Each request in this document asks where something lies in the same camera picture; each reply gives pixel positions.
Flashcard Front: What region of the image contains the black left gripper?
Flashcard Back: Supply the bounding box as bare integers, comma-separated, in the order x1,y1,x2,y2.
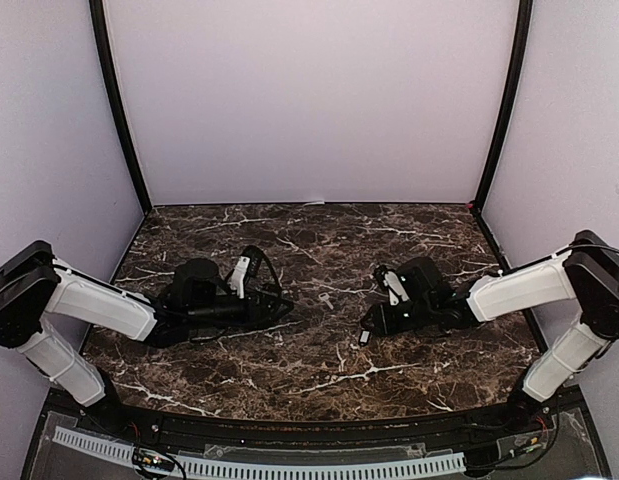
186,285,294,332

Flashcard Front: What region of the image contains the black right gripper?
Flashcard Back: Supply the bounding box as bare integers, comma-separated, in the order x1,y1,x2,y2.
361,298,437,337

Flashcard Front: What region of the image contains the silver key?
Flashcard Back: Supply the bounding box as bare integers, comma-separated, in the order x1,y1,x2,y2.
318,292,334,310

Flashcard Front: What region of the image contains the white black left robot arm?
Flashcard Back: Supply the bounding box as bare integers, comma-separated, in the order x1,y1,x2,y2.
0,240,294,436

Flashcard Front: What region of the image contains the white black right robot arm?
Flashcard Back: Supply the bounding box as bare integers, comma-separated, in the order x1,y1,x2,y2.
359,230,619,434

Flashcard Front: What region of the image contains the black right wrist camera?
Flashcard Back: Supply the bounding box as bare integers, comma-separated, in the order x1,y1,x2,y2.
373,265,410,306

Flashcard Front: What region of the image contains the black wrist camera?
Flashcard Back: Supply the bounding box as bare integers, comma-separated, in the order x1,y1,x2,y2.
226,245,265,298
373,265,410,306

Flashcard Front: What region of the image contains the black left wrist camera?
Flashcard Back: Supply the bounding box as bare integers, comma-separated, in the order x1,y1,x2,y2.
226,245,265,298

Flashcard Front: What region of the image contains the black table front rail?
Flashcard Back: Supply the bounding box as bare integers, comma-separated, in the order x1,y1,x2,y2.
121,405,513,448

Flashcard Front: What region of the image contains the white slotted cable duct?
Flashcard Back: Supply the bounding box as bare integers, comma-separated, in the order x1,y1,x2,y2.
52,427,466,479

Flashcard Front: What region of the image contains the black right frame post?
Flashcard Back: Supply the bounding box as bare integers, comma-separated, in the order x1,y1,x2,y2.
471,0,533,216

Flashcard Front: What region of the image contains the black frame post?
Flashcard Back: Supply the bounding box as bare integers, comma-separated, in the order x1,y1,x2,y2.
88,0,153,215
471,0,533,216

